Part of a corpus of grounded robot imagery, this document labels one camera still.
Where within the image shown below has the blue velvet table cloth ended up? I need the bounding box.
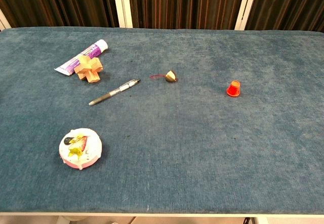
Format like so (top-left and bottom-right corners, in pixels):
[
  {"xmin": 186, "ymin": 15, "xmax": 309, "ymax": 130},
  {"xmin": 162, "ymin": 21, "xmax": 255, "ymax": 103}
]
[{"xmin": 0, "ymin": 26, "xmax": 324, "ymax": 214}]

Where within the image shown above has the golden bell with red ribbon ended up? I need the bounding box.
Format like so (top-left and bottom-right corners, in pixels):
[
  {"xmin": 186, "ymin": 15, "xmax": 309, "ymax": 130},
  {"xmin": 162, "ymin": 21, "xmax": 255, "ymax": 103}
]
[{"xmin": 150, "ymin": 70, "xmax": 178, "ymax": 83}]

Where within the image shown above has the black and clear pen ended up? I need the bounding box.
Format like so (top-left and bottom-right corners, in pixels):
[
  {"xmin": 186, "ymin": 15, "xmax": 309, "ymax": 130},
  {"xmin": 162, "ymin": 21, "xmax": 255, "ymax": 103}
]
[{"xmin": 88, "ymin": 78, "xmax": 141, "ymax": 106}]

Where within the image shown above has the small red plastic cup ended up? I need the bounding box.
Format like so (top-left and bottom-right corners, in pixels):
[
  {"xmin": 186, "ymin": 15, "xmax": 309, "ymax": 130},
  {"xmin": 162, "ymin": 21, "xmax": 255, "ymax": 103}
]
[{"xmin": 226, "ymin": 80, "xmax": 241, "ymax": 98}]

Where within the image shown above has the wooden interlocking puzzle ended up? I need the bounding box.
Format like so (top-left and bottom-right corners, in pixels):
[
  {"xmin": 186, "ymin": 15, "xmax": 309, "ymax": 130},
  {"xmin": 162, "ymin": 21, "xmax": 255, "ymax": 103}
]
[{"xmin": 73, "ymin": 55, "xmax": 104, "ymax": 83}]

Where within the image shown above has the white and purple tube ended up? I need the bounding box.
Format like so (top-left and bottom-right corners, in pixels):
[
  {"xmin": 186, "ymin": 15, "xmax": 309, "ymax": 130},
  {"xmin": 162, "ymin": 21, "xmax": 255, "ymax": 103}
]
[{"xmin": 54, "ymin": 39, "xmax": 109, "ymax": 76}]

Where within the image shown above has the round white toy cake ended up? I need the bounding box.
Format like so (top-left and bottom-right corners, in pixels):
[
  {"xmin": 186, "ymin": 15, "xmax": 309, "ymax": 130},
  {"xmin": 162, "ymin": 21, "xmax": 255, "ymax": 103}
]
[{"xmin": 59, "ymin": 128, "xmax": 103, "ymax": 170}]

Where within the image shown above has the dark striped curtain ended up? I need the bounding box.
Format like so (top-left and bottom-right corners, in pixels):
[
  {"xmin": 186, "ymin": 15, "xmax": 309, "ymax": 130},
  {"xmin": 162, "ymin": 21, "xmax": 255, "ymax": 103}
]
[{"xmin": 0, "ymin": 0, "xmax": 324, "ymax": 32}]

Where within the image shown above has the white frame post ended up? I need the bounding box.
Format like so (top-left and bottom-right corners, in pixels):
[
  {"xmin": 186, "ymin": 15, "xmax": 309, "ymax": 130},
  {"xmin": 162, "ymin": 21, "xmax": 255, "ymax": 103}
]
[
  {"xmin": 111, "ymin": 0, "xmax": 133, "ymax": 28},
  {"xmin": 234, "ymin": 0, "xmax": 260, "ymax": 31},
  {"xmin": 0, "ymin": 8, "xmax": 12, "ymax": 31}
]

